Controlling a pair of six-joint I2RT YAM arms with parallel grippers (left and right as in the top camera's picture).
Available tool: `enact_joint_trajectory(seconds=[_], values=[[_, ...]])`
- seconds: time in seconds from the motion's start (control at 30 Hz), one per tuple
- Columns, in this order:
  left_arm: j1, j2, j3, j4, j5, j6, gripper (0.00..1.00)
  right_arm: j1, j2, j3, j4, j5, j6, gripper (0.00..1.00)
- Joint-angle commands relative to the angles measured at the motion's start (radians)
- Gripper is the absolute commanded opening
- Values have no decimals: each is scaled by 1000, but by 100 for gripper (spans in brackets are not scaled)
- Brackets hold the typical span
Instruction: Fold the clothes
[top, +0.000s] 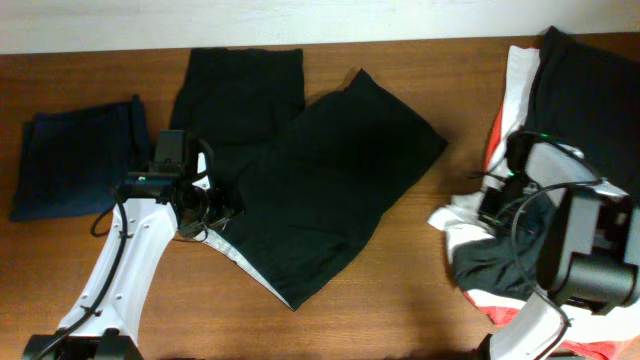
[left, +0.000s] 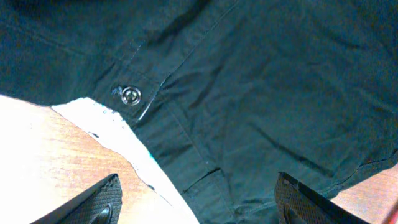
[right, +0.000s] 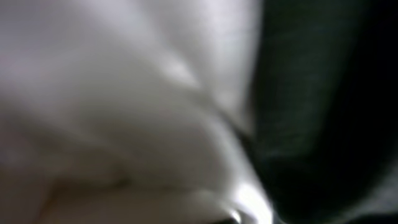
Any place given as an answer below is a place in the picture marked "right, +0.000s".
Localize black shorts with white stripe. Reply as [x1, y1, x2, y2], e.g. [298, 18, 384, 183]
[0, 0, 398, 224]

